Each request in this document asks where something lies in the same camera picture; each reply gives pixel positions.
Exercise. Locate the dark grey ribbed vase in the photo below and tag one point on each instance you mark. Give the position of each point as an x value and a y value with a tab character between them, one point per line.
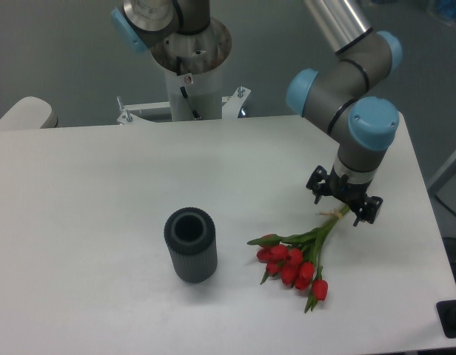
190	236

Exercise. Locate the red tulip bouquet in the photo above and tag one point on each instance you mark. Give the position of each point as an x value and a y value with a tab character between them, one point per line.
296	259

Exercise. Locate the black box at table edge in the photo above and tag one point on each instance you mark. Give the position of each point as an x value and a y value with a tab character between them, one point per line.
447	313

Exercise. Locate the white pedestal base frame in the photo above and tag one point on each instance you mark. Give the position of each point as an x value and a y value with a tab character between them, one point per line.
182	109

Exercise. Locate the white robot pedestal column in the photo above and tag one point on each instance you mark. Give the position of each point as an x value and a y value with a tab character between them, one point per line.
193	65

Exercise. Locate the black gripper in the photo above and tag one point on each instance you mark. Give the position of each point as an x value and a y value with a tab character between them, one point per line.
366	208

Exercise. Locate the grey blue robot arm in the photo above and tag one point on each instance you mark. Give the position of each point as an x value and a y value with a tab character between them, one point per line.
337	102

